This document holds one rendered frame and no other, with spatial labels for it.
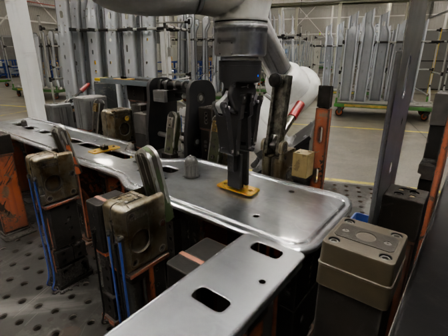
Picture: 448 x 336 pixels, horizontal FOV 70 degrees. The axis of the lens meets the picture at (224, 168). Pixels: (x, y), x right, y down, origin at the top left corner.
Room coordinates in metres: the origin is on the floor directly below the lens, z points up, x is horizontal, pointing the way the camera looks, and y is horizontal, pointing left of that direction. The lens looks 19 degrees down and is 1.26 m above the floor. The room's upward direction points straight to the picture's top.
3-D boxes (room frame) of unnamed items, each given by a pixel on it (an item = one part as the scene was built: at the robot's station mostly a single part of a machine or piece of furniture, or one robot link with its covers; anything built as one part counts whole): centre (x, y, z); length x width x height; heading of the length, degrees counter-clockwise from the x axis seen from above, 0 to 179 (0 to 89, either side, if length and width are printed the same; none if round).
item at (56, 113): (1.37, 0.70, 0.88); 0.11 x 0.10 x 0.36; 142
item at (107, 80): (1.29, 0.31, 1.16); 0.37 x 0.14 x 0.02; 52
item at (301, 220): (0.89, 0.36, 1.00); 1.38 x 0.22 x 0.02; 52
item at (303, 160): (0.64, -0.17, 0.88); 0.04 x 0.04 x 0.36; 52
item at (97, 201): (0.58, 0.23, 0.84); 0.11 x 0.08 x 0.29; 142
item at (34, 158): (0.71, 0.40, 0.87); 0.12 x 0.09 x 0.35; 142
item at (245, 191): (0.59, -0.03, 1.01); 0.08 x 0.04 x 0.01; 52
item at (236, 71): (0.59, -0.03, 1.20); 0.08 x 0.07 x 0.09; 142
